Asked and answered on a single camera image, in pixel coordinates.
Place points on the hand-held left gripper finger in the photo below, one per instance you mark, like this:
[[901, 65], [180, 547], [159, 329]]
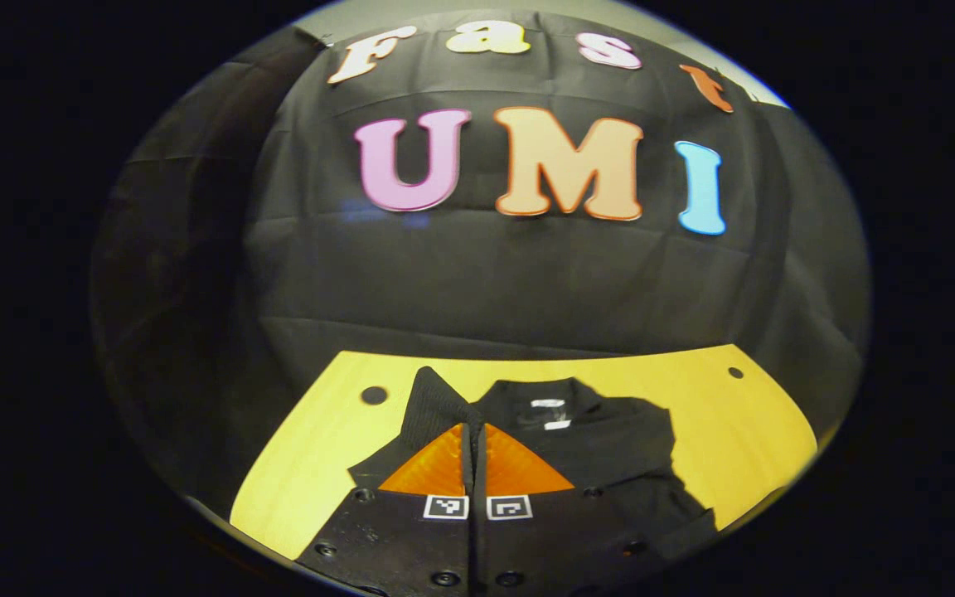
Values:
[[481, 485], [468, 481]]

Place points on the black buttoned jacket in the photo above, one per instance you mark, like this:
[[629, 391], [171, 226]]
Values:
[[610, 448]]

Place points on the black backdrop cloth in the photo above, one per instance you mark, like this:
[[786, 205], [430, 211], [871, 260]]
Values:
[[527, 282]]

